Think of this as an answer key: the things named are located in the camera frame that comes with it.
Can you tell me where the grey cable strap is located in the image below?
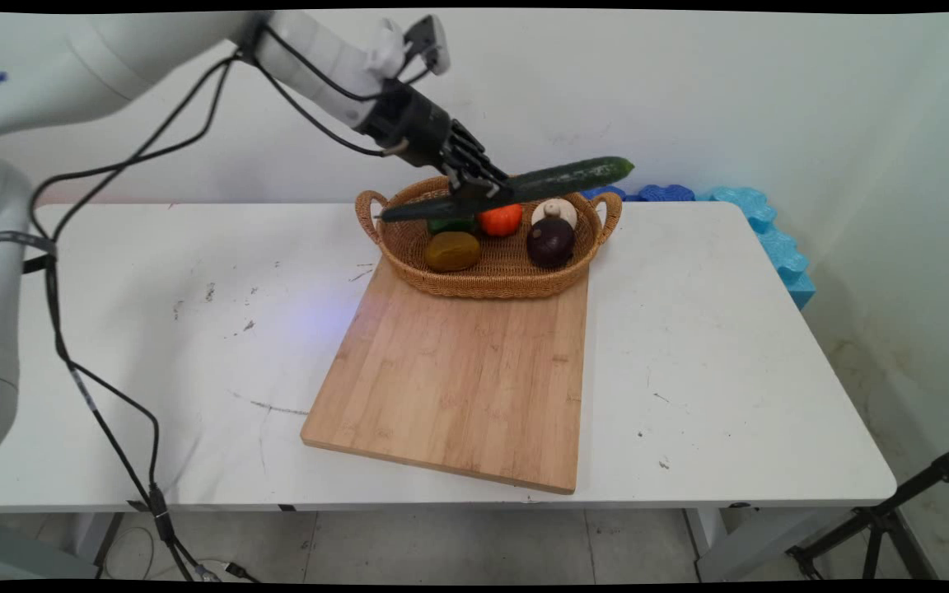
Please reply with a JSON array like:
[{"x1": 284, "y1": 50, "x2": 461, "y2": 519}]
[{"x1": 0, "y1": 231, "x2": 59, "y2": 275}]

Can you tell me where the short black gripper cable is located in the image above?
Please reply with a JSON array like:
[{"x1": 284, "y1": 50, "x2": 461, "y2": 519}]
[{"x1": 254, "y1": 23, "x2": 434, "y2": 157}]

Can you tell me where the yellow-brown potato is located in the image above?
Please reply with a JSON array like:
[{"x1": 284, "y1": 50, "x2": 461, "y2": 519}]
[{"x1": 424, "y1": 231, "x2": 482, "y2": 273}]

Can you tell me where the woven wicker basket with handles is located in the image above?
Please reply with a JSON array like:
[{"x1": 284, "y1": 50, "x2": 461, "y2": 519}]
[{"x1": 355, "y1": 175, "x2": 624, "y2": 300}]

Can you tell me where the long dark green cucumber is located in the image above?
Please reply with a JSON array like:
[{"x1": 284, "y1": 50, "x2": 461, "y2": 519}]
[{"x1": 375, "y1": 156, "x2": 636, "y2": 223}]

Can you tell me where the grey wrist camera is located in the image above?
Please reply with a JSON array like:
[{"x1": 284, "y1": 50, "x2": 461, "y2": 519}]
[{"x1": 404, "y1": 14, "x2": 451, "y2": 77}]

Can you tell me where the white mushroom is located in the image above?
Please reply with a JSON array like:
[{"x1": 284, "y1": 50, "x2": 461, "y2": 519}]
[{"x1": 531, "y1": 198, "x2": 579, "y2": 231}]

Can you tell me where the long black arm cable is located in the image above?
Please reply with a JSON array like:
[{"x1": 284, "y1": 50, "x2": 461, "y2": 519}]
[{"x1": 25, "y1": 49, "x2": 263, "y2": 583}]

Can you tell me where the wooden cutting board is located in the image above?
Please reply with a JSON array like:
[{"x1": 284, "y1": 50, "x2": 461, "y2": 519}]
[{"x1": 300, "y1": 255, "x2": 591, "y2": 496}]

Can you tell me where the black tripod stand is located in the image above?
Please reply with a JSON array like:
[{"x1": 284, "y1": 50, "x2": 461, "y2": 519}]
[{"x1": 787, "y1": 437, "x2": 949, "y2": 582}]

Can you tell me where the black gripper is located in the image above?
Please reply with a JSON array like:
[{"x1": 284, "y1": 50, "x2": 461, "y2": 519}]
[{"x1": 358, "y1": 80, "x2": 513, "y2": 206}]

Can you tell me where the orange tomato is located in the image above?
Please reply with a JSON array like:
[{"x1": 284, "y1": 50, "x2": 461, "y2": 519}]
[{"x1": 477, "y1": 203, "x2": 524, "y2": 238}]

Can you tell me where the white table leg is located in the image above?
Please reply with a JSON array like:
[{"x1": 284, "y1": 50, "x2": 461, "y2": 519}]
[{"x1": 683, "y1": 506, "x2": 856, "y2": 583}]

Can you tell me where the light blue foam mat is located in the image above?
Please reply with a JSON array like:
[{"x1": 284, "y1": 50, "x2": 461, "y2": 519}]
[
  {"x1": 708, "y1": 187, "x2": 778, "y2": 234},
  {"x1": 755, "y1": 226, "x2": 818, "y2": 311}
]

